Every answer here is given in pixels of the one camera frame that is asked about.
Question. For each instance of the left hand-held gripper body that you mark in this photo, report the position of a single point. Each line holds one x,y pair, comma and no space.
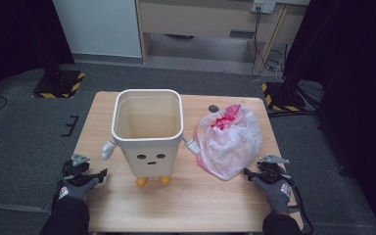
78,159

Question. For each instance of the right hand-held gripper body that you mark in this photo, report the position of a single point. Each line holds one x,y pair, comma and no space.
274,169

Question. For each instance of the white and pink plastic bag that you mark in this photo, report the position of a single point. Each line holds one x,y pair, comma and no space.
231,150

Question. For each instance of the white trash bin with face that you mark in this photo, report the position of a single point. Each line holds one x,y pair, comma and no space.
150,163

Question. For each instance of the person's right hand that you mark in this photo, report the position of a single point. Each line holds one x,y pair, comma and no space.
275,196

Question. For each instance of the person's left hand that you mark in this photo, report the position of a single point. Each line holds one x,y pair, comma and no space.
76,192

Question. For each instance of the grey tape piece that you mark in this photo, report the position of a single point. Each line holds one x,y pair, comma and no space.
294,209

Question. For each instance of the black stand base yellow stripes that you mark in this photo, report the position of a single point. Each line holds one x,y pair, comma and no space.
284,96
58,84

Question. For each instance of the dark round table grommet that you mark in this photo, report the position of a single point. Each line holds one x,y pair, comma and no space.
213,108

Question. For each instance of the black curtain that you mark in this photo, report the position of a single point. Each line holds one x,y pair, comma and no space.
355,81
16,39

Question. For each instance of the white cabinet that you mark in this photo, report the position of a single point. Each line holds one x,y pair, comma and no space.
98,27

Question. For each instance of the light wooden desk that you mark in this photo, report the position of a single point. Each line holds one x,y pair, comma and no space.
196,16

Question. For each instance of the white wall socket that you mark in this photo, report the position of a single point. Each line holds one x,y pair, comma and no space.
263,6

